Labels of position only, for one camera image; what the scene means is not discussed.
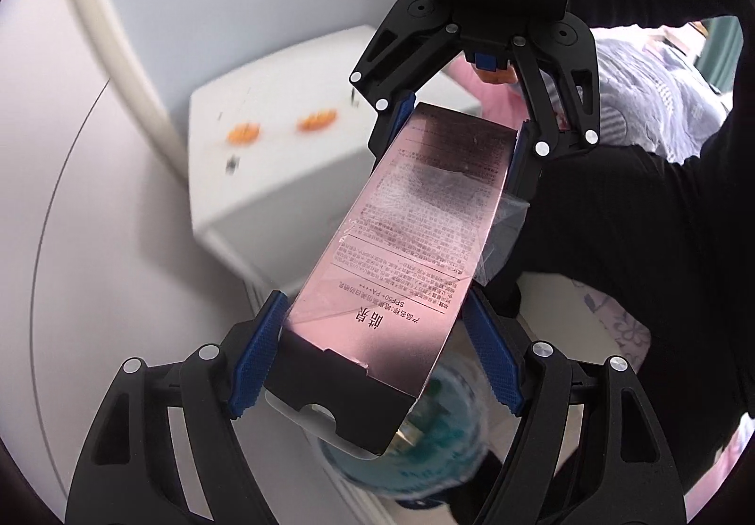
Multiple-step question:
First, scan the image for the round patterned trash bin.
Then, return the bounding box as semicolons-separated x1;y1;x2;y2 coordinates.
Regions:
315;366;502;511

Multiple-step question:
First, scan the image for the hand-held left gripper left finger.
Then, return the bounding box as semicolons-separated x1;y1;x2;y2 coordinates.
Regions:
65;292;290;525

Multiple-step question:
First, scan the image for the teal round container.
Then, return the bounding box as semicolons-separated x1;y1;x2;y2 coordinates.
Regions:
319;363;493;499

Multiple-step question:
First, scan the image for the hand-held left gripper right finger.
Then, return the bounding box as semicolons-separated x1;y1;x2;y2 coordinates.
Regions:
463;289;688;525

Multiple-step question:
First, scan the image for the white nightstand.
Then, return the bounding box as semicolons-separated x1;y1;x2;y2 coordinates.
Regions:
187;24;490;314

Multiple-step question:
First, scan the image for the pink cardboard box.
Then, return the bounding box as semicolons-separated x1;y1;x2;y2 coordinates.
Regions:
262;101;532;458

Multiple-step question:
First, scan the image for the floral bed sheet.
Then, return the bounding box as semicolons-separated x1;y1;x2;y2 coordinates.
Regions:
519;271;655;367

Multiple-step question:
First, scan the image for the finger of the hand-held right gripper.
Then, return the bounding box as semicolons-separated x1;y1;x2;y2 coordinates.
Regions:
510;15;601;199
352;0;464;160

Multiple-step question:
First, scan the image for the orange peel piece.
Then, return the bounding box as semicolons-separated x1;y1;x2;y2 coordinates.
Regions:
227;121;263;145
296;109;340;132

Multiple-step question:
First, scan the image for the white door frame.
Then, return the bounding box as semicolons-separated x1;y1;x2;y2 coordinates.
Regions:
56;0;190;184

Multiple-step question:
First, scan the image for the teal curtain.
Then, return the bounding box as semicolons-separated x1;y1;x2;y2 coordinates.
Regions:
699;15;744;95

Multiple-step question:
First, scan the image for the floral quilt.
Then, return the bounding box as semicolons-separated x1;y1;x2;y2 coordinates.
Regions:
584;21;744;166

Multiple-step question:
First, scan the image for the pink cloth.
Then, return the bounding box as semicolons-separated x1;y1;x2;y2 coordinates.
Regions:
448;56;532;125

